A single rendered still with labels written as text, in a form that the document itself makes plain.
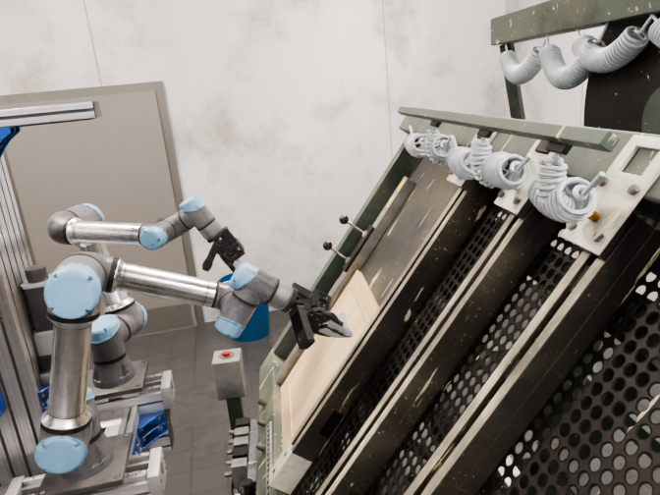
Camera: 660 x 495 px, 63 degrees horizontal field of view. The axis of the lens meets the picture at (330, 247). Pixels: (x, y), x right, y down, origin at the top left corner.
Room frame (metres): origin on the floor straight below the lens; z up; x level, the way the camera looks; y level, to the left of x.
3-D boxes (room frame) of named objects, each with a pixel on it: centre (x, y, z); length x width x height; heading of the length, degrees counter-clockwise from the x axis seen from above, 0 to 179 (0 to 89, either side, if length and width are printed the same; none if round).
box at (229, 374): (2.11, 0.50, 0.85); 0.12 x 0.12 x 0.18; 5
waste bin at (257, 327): (4.30, 0.74, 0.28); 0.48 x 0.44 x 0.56; 101
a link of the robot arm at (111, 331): (1.81, 0.85, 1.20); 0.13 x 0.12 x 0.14; 166
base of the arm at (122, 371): (1.81, 0.85, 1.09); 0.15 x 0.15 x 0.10
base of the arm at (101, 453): (1.32, 0.76, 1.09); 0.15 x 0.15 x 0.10
